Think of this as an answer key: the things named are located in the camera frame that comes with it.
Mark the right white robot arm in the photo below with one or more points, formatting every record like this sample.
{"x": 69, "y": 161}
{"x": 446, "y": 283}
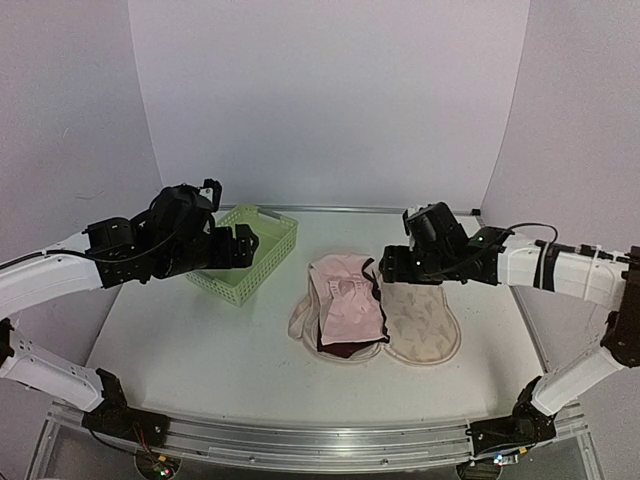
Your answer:
{"x": 606, "y": 279}

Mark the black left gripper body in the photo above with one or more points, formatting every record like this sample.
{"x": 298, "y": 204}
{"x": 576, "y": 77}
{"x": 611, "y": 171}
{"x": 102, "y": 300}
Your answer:
{"x": 186, "y": 258}

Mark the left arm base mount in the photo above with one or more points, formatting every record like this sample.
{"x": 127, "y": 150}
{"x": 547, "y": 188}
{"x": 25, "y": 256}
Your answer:
{"x": 114, "y": 417}

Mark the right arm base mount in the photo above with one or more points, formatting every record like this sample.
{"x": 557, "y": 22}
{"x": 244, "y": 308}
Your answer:
{"x": 525, "y": 427}

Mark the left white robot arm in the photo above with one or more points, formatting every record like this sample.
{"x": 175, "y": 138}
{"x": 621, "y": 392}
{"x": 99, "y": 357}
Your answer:
{"x": 102, "y": 256}

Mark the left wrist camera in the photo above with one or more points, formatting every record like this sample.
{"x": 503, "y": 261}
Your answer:
{"x": 212, "y": 191}

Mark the floral mesh laundry bag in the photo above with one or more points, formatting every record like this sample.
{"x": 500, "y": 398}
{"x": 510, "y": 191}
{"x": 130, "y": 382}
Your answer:
{"x": 349, "y": 315}

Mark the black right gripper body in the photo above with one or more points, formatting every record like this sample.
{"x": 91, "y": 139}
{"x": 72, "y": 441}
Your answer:
{"x": 433, "y": 270}

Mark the aluminium front rail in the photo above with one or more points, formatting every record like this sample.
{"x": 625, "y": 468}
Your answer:
{"x": 369, "y": 448}

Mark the beige bra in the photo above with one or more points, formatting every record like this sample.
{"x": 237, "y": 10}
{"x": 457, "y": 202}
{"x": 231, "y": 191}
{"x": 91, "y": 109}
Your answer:
{"x": 345, "y": 305}

